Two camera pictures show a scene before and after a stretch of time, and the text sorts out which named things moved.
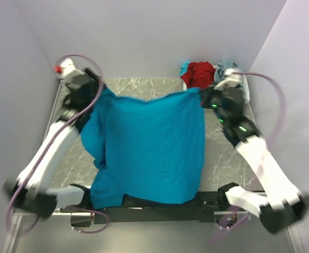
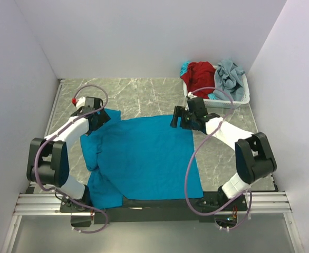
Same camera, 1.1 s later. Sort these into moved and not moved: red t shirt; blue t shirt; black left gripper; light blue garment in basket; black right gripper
Moved: blue t shirt; black right gripper; black left gripper
Not moved: light blue garment in basket; red t shirt
